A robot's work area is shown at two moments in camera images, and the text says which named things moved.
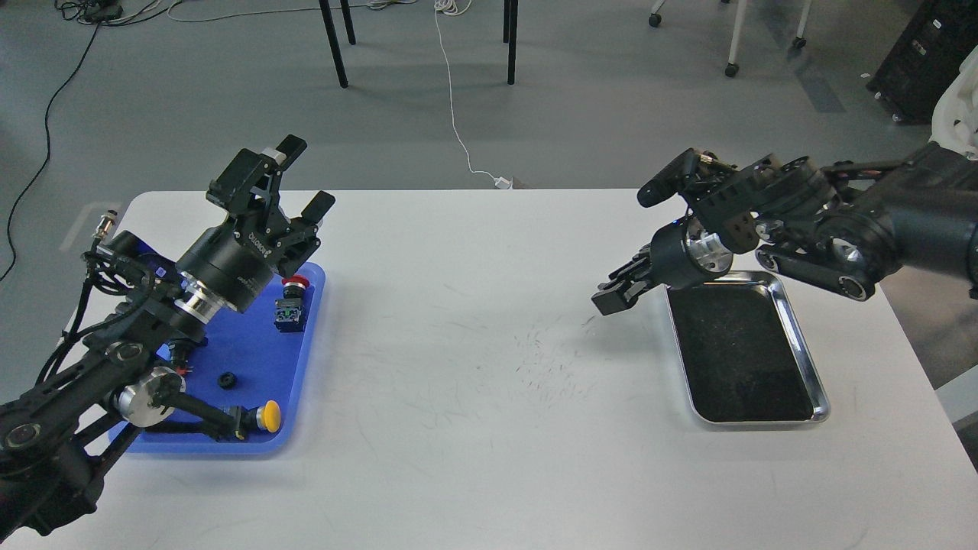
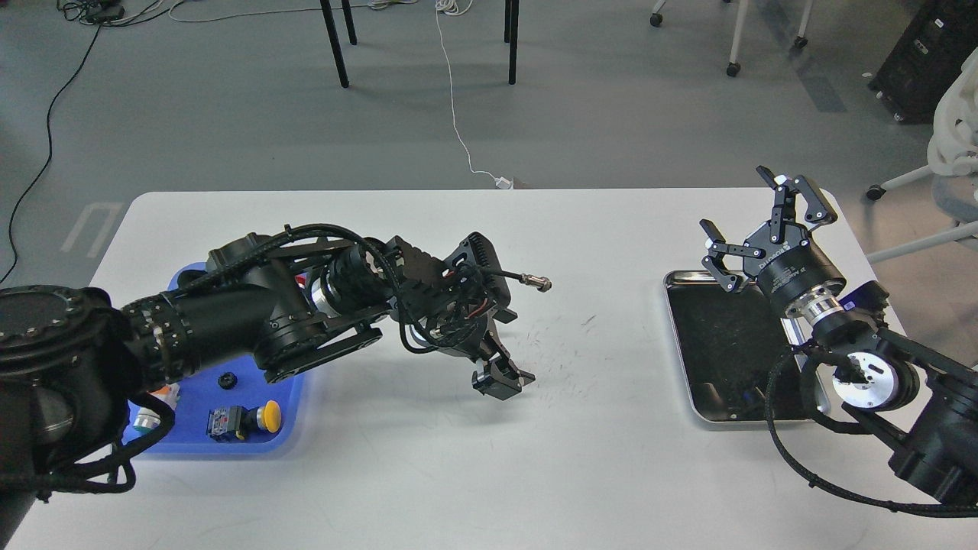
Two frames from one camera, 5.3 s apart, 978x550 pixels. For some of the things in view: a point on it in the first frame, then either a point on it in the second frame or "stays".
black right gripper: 683,255 -> 788,270
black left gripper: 231,265 -> 473,338
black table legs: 510,11 stays
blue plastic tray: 244,361 stays
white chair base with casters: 733,69 stays
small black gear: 227,380 stays
